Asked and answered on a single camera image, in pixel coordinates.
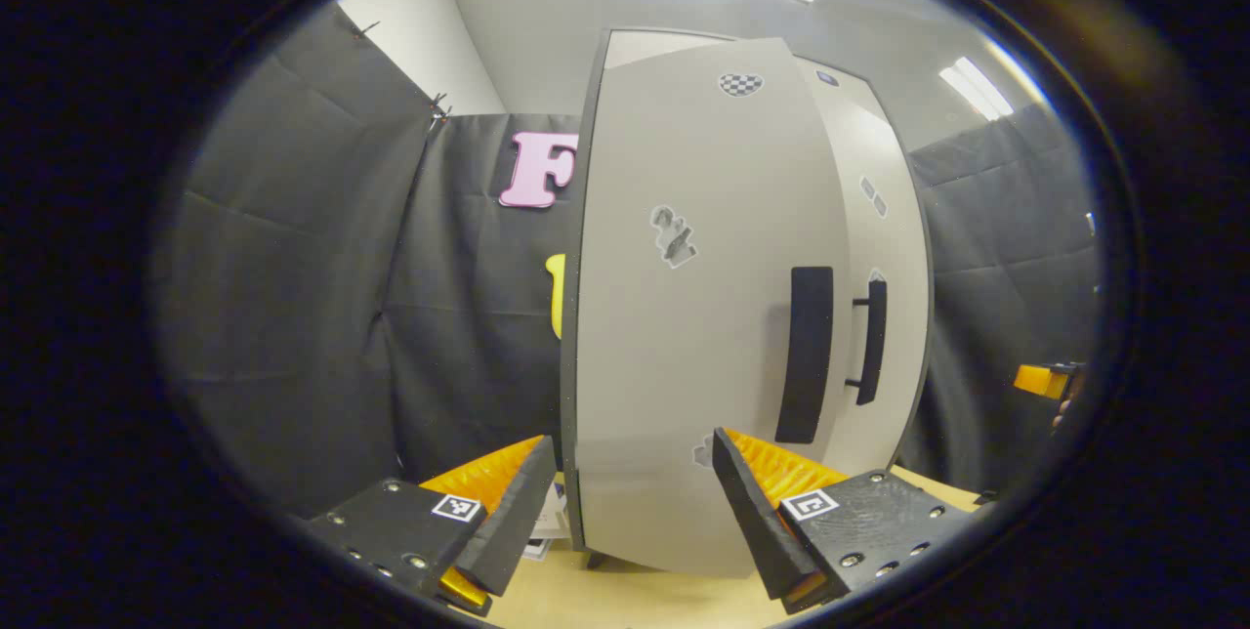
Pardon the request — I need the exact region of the grey shoe cabinet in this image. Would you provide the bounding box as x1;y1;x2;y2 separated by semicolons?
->
560;28;936;579

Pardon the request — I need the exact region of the black backdrop cloth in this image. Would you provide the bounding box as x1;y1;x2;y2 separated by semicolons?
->
151;2;1109;518

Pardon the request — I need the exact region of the grey cabinet door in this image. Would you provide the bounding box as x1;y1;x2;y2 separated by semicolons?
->
796;58;936;476
562;36;853;579

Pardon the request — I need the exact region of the black right door handle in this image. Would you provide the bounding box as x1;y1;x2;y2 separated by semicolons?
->
845;279;889;406

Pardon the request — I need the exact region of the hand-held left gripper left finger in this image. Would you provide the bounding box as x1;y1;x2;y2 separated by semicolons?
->
308;434;561;618

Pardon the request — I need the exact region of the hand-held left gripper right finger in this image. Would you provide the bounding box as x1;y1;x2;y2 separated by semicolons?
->
711;426;978;615

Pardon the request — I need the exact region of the printed paper sheet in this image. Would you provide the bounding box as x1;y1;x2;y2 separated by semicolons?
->
525;482;573;562

